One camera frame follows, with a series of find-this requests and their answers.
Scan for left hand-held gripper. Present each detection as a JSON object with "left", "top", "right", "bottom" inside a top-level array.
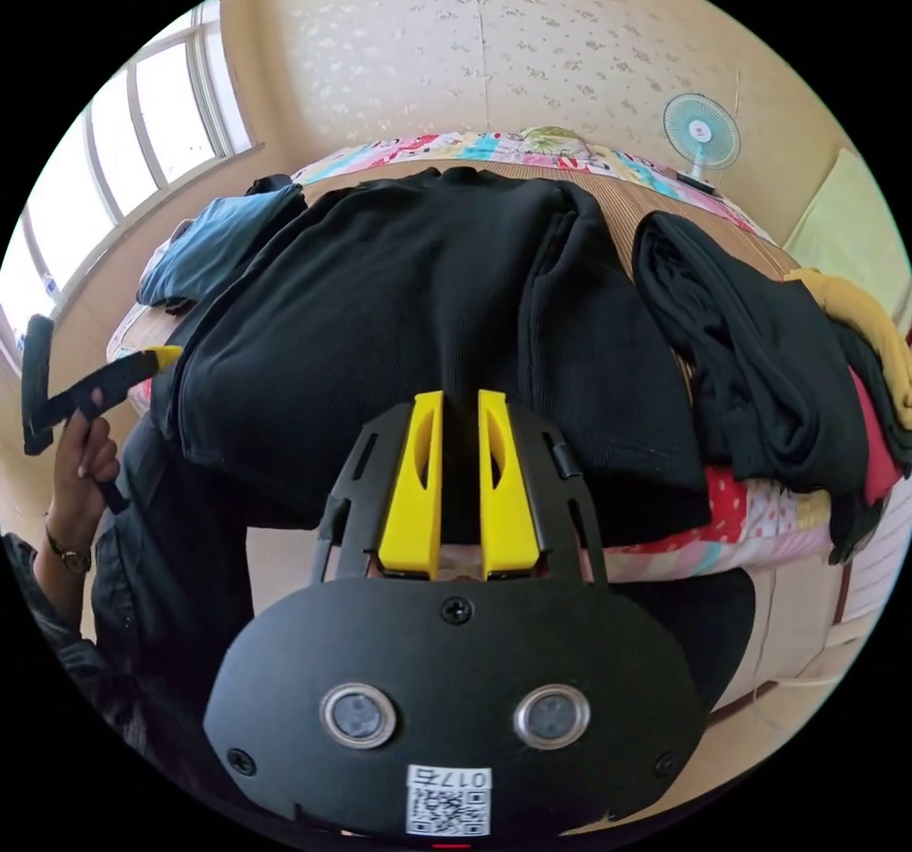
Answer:
[{"left": 42, "top": 344, "right": 183, "bottom": 516}]

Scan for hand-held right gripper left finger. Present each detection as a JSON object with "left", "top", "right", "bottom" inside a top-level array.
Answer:
[{"left": 376, "top": 389, "right": 446, "bottom": 579}]

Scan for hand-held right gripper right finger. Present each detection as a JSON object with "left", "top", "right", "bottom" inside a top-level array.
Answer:
[{"left": 477, "top": 389, "right": 542, "bottom": 581}]

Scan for person's left forearm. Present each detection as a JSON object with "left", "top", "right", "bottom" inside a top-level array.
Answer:
[{"left": 5, "top": 506, "right": 98, "bottom": 653}]

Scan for black long sleeve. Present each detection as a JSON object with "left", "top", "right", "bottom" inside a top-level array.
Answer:
[{"left": 152, "top": 165, "right": 733, "bottom": 534}]

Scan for person's left hand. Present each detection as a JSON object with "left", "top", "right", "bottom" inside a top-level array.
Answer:
[{"left": 47, "top": 412, "right": 122, "bottom": 534}]

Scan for pile of clothes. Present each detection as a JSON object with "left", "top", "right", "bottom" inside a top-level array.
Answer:
[
  {"left": 135, "top": 173, "right": 309, "bottom": 317},
  {"left": 632, "top": 210, "right": 912, "bottom": 568}
]

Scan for person's body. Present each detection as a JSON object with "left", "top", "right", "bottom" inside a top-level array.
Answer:
[{"left": 42, "top": 409, "right": 758, "bottom": 852}]

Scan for window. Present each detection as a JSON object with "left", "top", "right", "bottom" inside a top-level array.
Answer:
[{"left": 0, "top": 0, "right": 259, "bottom": 372}]

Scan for bed with woven mat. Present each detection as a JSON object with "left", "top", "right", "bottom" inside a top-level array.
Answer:
[{"left": 104, "top": 125, "right": 912, "bottom": 586}]

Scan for white and teal fan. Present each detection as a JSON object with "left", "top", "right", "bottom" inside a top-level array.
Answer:
[{"left": 661, "top": 92, "right": 743, "bottom": 196}]

